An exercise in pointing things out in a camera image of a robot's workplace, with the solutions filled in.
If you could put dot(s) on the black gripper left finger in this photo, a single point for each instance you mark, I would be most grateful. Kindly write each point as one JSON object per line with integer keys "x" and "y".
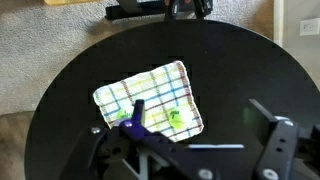
{"x": 138, "y": 111}

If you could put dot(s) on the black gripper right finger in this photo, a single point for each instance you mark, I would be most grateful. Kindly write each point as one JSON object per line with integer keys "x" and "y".
{"x": 278, "y": 143}

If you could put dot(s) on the green tennis ball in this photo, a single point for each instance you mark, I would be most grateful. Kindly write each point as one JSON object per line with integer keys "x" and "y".
{"x": 122, "y": 114}
{"x": 176, "y": 120}

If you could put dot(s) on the white plaid dish towel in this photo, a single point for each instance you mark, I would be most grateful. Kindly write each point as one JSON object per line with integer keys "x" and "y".
{"x": 160, "y": 86}

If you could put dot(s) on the round black table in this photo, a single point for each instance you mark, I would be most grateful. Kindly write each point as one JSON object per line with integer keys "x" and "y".
{"x": 216, "y": 60}

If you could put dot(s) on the black clamp orange tips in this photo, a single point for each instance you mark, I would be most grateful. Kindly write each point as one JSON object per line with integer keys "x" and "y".
{"x": 175, "y": 8}
{"x": 202, "y": 7}

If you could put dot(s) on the wooden base board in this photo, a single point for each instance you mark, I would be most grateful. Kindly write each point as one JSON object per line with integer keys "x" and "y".
{"x": 70, "y": 1}

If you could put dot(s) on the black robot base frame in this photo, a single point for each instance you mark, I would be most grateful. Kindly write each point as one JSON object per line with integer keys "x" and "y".
{"x": 133, "y": 12}

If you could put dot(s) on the white wall outlet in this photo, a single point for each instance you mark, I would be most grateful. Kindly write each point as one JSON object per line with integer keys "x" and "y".
{"x": 310, "y": 26}

